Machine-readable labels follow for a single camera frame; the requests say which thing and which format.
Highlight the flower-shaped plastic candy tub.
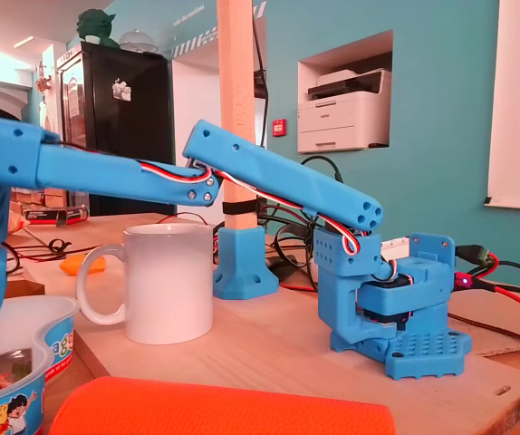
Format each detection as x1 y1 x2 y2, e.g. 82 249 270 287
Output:
0 295 82 435

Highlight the hexagonal brown container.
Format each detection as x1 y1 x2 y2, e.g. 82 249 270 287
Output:
4 280 46 300

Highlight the beige snack bag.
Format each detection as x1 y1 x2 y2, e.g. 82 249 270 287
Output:
5 201 30 235

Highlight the yellow printed plastic part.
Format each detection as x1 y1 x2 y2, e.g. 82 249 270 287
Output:
59 255 107 276

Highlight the red black flat box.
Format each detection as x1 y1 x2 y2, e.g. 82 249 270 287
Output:
21 204 91 227

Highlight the small wooden drawer unit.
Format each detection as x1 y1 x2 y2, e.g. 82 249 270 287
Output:
10 188 69 209

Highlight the white ceramic mug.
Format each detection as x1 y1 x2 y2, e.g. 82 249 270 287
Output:
76 222 215 345

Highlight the black glass-door fridge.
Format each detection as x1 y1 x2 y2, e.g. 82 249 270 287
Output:
55 41 176 218

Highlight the white fridge magnet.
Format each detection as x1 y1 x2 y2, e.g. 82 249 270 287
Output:
111 79 133 102

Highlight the orange cylindrical speaker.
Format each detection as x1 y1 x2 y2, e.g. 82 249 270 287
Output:
49 375 397 435

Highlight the green figurine head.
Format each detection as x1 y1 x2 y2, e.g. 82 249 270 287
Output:
76 8 120 50

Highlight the light wooden base board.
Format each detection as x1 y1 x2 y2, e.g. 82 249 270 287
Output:
24 233 520 435

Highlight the glass dome cover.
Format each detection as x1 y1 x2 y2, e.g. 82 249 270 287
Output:
118 29 158 53

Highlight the white office printer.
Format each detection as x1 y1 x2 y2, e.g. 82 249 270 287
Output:
298 67 392 154

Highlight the black green power plug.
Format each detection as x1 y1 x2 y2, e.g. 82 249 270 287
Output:
455 244 499 267

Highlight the blue printed post base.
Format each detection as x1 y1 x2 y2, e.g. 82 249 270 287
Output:
213 226 280 300

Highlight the black strap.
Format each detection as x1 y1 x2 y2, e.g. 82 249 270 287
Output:
222 198 259 215

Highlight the thick black cable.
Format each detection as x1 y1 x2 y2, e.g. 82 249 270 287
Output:
272 155 347 291

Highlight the wooden post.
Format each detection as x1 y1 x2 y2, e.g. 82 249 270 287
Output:
217 0 260 230

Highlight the red black braided cable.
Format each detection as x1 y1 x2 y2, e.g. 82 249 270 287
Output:
448 312 520 350

